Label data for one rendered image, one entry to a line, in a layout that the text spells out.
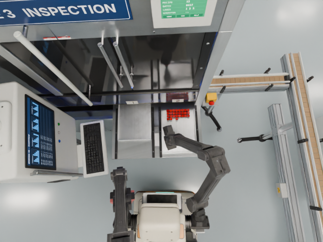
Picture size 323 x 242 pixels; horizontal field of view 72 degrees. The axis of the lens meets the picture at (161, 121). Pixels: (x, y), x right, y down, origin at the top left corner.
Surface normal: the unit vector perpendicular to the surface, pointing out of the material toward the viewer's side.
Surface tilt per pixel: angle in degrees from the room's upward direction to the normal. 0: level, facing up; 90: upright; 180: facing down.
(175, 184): 0
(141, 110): 0
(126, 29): 90
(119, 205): 41
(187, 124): 0
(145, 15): 90
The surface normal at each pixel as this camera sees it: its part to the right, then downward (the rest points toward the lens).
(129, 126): -0.04, -0.25
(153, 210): -0.03, -0.84
